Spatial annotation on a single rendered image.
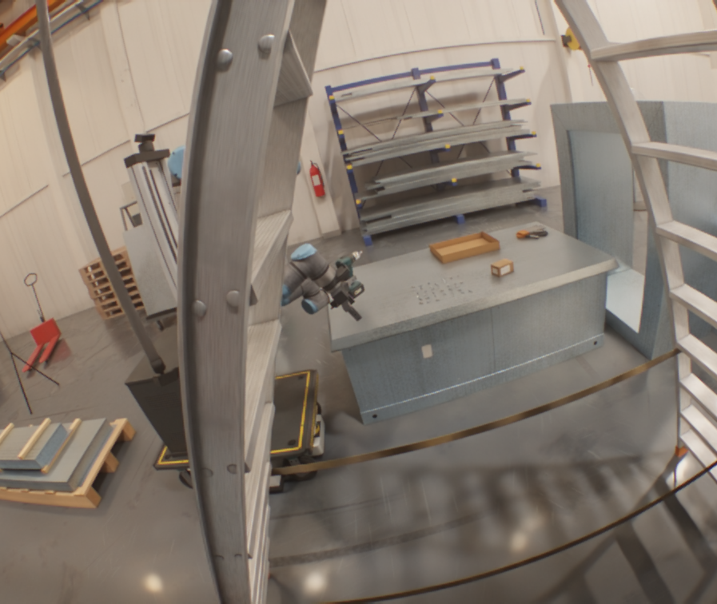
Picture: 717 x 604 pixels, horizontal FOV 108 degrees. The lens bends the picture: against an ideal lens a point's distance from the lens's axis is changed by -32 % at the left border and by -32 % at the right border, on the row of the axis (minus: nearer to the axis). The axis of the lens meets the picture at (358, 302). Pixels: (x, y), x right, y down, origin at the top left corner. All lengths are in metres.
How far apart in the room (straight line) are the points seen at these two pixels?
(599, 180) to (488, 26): 4.67
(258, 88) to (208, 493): 0.48
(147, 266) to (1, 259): 6.19
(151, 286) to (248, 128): 4.65
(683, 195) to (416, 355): 1.78
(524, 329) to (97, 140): 7.41
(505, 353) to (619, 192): 1.74
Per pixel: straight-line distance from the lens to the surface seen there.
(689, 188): 2.40
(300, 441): 1.89
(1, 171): 9.84
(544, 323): 2.35
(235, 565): 0.72
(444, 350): 2.12
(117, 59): 7.65
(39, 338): 7.87
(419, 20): 6.95
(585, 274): 2.31
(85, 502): 2.90
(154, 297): 4.95
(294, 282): 1.39
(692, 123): 2.39
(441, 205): 5.67
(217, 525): 0.61
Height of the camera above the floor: 1.57
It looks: 25 degrees down
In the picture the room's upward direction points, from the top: 15 degrees counter-clockwise
